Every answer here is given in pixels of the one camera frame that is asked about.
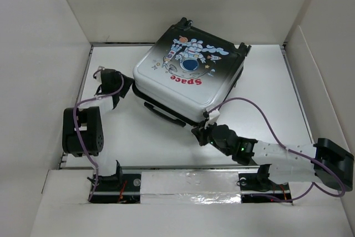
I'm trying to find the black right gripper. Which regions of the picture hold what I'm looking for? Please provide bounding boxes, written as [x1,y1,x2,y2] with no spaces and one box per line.
[190,118,231,157]

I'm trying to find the black white space suitcase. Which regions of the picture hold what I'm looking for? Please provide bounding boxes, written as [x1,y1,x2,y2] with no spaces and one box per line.
[132,17,251,127]

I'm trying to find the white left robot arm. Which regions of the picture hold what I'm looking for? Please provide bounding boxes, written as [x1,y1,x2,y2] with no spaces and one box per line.
[62,67,134,171]

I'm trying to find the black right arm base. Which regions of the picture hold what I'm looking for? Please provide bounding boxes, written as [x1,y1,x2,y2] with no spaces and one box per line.
[236,165,292,204]

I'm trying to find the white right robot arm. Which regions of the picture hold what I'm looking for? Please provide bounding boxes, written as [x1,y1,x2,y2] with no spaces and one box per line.
[191,123,354,191]

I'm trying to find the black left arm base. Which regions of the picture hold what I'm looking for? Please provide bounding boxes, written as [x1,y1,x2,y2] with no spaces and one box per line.
[87,161,141,204]

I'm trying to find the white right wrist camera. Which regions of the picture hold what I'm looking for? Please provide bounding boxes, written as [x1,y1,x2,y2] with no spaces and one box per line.
[204,109,220,128]

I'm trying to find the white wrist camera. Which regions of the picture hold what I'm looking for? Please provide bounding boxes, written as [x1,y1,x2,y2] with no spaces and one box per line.
[93,66,106,79]
[204,109,220,128]

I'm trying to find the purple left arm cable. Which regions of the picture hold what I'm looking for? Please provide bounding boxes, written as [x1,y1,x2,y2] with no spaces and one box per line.
[72,67,125,201]

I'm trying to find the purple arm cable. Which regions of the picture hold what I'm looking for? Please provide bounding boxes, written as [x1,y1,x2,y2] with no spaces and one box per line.
[72,67,125,201]
[207,97,347,203]

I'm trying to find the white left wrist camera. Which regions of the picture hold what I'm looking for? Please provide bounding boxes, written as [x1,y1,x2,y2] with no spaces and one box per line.
[93,66,106,79]

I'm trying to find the aluminium mounting rail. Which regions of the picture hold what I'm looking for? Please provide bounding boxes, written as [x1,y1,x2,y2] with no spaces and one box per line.
[90,164,306,198]

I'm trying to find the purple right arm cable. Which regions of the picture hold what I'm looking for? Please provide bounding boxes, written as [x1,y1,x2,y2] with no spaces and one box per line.
[207,97,347,203]

